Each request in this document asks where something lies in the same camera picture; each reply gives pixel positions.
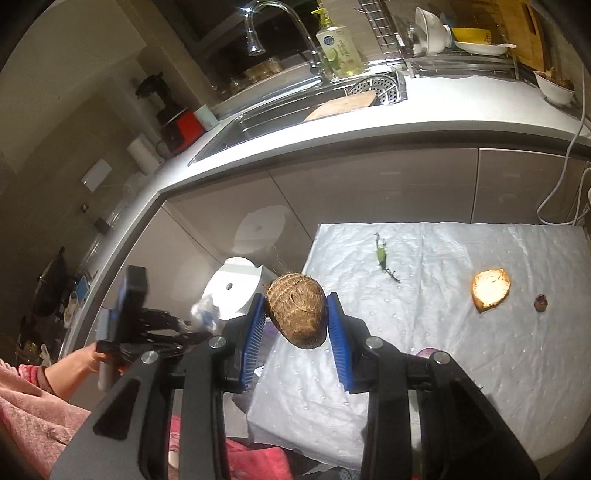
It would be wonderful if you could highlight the wooden cutting board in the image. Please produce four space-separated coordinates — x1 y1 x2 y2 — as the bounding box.
304 91 377 122

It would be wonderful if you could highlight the dish soap pump bottle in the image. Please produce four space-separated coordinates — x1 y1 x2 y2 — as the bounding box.
312 3 365 78

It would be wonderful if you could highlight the white paper towel roll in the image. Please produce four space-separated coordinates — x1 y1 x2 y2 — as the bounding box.
127 134 163 176

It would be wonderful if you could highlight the pink floral sleeve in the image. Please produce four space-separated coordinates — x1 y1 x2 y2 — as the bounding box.
1 362 90 479

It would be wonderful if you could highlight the purple onion piece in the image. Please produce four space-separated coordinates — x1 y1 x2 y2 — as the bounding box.
416 348 439 359

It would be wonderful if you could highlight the chrome kitchen faucet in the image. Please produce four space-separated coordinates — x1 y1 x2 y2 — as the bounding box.
240 1 332 83

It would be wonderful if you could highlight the white power cable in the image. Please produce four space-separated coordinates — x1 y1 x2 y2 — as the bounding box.
535 64 591 227

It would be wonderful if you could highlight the person's left hand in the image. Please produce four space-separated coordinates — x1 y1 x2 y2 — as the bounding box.
44 343 110 401

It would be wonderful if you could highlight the white padded table cloth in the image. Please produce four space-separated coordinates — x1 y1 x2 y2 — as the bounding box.
247 223 590 468

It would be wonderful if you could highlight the yellow dish in rack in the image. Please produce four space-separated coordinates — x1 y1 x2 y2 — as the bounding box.
452 27 492 45

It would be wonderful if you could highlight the toasted bread slice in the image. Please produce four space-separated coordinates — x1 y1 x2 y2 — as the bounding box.
471 269 512 313

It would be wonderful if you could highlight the white plastic wrapper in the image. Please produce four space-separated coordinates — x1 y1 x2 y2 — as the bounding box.
179 295 221 334

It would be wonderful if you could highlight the small brown peel scrap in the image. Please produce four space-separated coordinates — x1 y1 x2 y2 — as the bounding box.
534 294 549 313

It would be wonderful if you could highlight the red appliance on counter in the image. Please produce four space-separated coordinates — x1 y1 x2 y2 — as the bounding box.
161 109 205 156

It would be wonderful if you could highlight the white upturned bowl in rack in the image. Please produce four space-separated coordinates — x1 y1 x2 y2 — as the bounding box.
408 7 453 57

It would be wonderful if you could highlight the white bowl on counter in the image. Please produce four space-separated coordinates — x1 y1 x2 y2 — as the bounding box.
534 71 575 106

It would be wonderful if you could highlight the metal dish rack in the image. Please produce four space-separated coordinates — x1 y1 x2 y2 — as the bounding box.
359 1 520 80

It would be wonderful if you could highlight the white trash bin lid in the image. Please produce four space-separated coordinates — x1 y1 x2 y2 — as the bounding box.
204 257 263 320

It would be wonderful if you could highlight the brown taro root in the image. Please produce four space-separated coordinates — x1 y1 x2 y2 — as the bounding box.
266 273 327 349

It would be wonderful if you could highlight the grey kitchen countertop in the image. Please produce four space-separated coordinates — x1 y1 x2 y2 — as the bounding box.
60 76 580 355

